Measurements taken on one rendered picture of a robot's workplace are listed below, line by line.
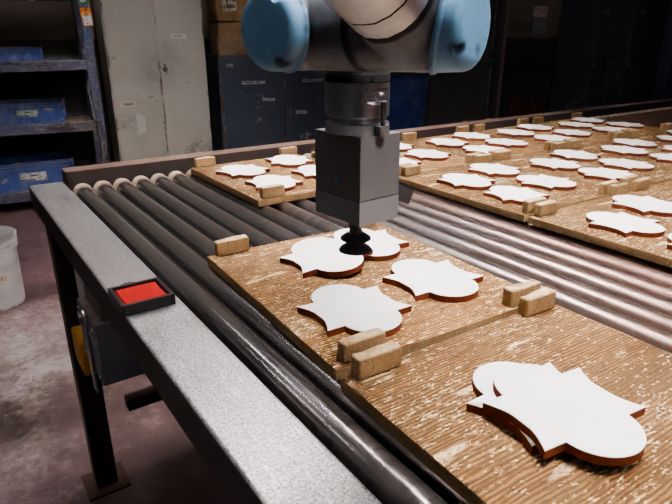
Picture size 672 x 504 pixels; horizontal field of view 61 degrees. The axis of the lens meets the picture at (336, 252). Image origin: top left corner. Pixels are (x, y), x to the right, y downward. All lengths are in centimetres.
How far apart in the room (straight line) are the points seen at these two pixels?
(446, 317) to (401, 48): 40
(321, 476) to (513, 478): 16
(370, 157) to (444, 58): 20
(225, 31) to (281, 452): 502
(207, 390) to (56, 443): 159
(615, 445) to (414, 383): 20
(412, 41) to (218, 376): 42
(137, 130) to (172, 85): 48
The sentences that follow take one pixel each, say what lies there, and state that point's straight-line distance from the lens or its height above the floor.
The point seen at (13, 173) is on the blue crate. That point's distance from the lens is 505.
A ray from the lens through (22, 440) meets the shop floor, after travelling 229.
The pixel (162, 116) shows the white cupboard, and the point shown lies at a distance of 517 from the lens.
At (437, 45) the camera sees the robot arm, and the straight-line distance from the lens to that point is 48.
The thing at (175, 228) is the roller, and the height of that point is 91.
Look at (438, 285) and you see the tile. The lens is 83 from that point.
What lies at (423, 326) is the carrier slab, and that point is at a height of 94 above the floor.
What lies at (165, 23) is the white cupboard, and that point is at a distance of 516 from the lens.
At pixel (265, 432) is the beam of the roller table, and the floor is 91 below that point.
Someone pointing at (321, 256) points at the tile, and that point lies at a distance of 91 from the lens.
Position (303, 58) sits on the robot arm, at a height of 126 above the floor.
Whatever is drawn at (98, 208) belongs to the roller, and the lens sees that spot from 140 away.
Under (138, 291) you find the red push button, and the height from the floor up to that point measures 93.
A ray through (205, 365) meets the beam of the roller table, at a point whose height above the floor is 91.
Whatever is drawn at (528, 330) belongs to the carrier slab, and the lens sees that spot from 76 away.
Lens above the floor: 128
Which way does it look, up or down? 21 degrees down
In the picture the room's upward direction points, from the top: straight up
